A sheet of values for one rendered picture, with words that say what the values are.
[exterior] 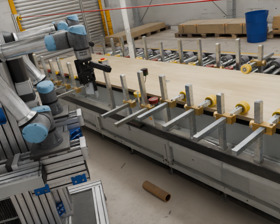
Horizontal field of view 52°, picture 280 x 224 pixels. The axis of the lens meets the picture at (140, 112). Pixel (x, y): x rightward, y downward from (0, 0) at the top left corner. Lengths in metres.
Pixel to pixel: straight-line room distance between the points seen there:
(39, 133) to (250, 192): 1.65
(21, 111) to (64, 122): 0.71
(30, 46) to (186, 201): 1.83
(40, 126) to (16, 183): 0.36
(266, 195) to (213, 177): 0.47
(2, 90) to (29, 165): 0.49
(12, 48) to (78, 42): 0.36
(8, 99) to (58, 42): 0.37
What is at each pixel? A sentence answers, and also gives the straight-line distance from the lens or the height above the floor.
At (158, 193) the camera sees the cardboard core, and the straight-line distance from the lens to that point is 2.69.
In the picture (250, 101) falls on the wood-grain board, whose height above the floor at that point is 0.90.
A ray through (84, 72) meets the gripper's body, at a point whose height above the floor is 1.45.
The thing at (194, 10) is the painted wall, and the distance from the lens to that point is 10.74.
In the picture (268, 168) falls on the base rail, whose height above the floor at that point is 0.70.
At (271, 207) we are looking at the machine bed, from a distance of 2.41.
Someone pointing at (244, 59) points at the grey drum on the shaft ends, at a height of 0.84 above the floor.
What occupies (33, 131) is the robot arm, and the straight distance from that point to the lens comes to 1.52.
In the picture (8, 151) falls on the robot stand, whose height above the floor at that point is 1.00.
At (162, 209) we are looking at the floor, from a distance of 2.63.
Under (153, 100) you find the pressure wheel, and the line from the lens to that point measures 2.38.
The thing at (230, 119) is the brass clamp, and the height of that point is 0.95.
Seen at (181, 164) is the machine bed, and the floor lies 0.17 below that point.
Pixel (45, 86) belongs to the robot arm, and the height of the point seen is 1.26.
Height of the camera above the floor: 1.80
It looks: 24 degrees down
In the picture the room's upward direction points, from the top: 10 degrees counter-clockwise
